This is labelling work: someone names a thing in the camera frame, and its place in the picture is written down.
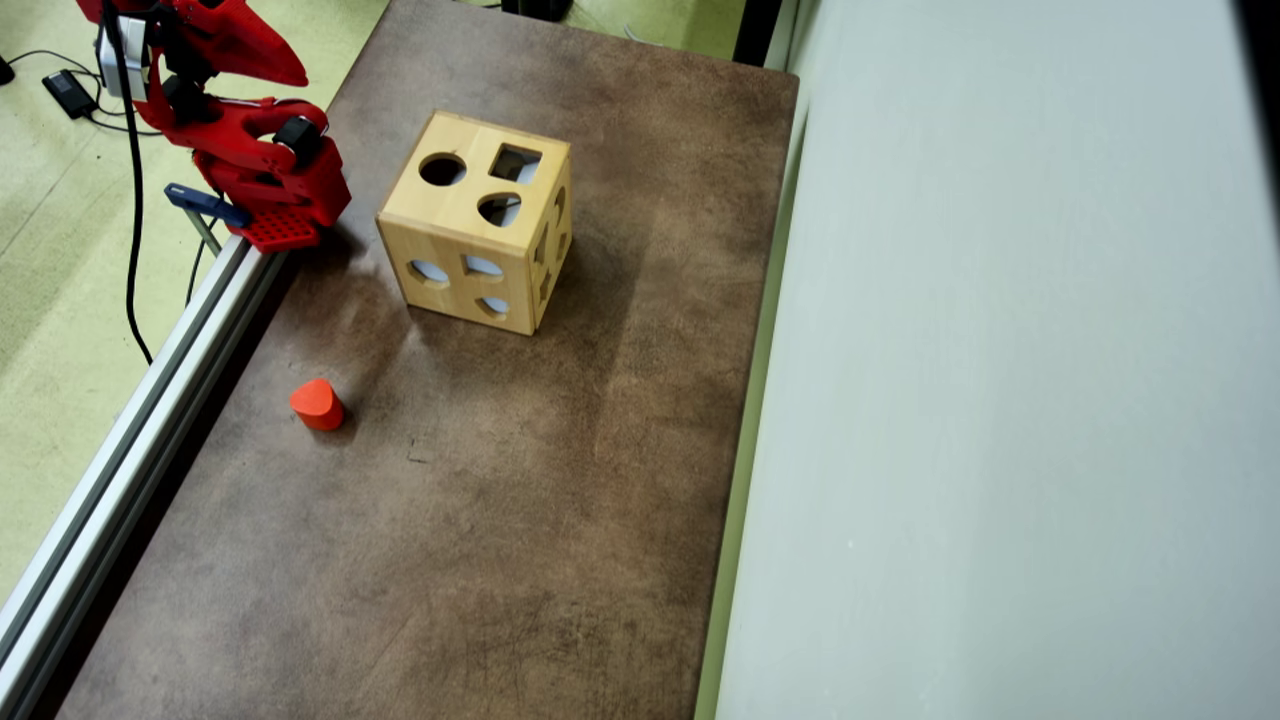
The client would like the black object on floor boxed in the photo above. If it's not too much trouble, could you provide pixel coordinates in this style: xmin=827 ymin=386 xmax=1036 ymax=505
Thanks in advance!
xmin=500 ymin=0 xmax=577 ymax=24

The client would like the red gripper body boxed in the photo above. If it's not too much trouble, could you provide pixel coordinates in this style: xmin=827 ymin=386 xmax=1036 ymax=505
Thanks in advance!
xmin=75 ymin=0 xmax=219 ymax=81

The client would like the thick black camera cable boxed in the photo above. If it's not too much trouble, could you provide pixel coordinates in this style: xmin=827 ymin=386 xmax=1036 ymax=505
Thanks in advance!
xmin=98 ymin=0 xmax=154 ymax=366

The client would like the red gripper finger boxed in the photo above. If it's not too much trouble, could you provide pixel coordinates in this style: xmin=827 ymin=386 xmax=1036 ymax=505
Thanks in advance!
xmin=190 ymin=0 xmax=309 ymax=87

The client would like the orange teardrop block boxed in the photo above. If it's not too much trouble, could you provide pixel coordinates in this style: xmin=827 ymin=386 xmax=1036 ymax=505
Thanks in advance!
xmin=289 ymin=377 xmax=346 ymax=433

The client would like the blue clamp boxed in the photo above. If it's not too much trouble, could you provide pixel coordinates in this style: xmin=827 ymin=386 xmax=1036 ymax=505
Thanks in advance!
xmin=164 ymin=183 xmax=252 ymax=257

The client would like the wooden shape sorter box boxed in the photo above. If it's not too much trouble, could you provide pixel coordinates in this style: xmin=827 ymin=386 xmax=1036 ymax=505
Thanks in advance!
xmin=376 ymin=110 xmax=574 ymax=337

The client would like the thin black floor cable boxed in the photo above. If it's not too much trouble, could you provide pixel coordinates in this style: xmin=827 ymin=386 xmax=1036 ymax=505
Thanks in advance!
xmin=8 ymin=48 xmax=161 ymax=137

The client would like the black power adapter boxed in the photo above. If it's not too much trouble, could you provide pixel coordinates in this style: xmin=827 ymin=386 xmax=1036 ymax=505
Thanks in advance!
xmin=42 ymin=68 xmax=100 ymax=121

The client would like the dark vertical post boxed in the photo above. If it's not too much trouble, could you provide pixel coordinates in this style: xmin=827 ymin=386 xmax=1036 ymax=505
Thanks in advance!
xmin=733 ymin=0 xmax=784 ymax=69

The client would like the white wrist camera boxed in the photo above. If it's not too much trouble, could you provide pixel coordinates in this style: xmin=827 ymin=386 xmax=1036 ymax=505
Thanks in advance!
xmin=96 ymin=14 xmax=153 ymax=102

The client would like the aluminium profile rail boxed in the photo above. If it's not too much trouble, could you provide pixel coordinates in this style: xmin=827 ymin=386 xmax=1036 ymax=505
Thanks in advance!
xmin=0 ymin=235 xmax=291 ymax=720

